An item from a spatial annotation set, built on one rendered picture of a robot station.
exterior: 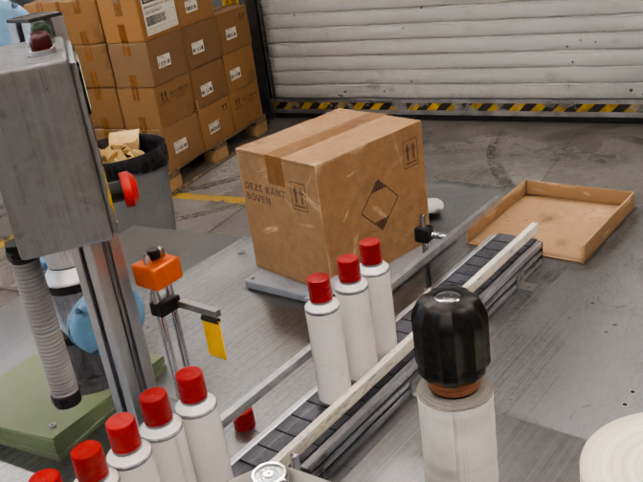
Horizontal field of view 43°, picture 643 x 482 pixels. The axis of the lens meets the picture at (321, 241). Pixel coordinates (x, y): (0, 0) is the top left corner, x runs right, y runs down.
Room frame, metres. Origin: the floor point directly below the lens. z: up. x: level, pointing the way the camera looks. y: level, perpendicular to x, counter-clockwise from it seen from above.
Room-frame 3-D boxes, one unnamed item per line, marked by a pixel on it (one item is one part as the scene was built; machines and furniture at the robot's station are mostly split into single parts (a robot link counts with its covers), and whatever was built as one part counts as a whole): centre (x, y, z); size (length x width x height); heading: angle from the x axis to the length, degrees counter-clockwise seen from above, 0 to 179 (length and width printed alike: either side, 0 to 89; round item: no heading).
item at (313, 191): (1.62, -0.04, 0.99); 0.30 x 0.24 x 0.27; 130
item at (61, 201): (0.86, 0.27, 1.38); 0.17 x 0.10 x 0.19; 15
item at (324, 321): (1.04, 0.01, 0.98); 0.05 x 0.05 x 0.20
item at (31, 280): (0.83, 0.32, 1.18); 0.04 x 0.04 x 0.21
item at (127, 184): (0.83, 0.20, 1.32); 0.04 x 0.03 x 0.04; 15
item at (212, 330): (0.90, 0.15, 1.09); 0.03 x 0.01 x 0.06; 50
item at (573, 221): (1.65, -0.51, 0.85); 0.30 x 0.26 x 0.04; 140
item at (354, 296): (1.09, -0.03, 0.98); 0.05 x 0.05 x 0.20
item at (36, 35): (0.83, 0.24, 1.49); 0.03 x 0.03 x 0.02
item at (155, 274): (0.91, 0.18, 1.05); 0.10 x 0.04 x 0.33; 50
